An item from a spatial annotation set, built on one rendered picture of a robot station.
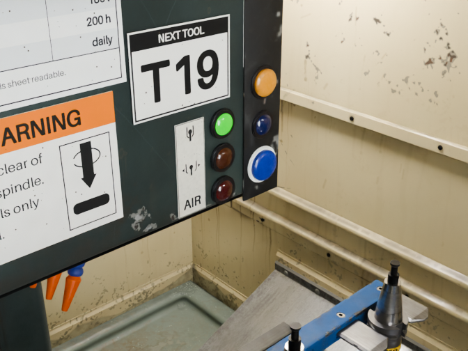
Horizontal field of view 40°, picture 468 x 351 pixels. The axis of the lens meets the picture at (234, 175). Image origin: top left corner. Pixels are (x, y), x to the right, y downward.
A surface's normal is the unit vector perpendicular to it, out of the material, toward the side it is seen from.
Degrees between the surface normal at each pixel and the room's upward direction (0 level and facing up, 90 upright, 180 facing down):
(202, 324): 0
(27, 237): 90
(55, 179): 90
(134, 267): 90
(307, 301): 24
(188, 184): 90
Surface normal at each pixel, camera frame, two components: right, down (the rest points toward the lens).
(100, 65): 0.67, 0.32
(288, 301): -0.30, -0.70
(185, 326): 0.00, -0.90
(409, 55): -0.74, 0.29
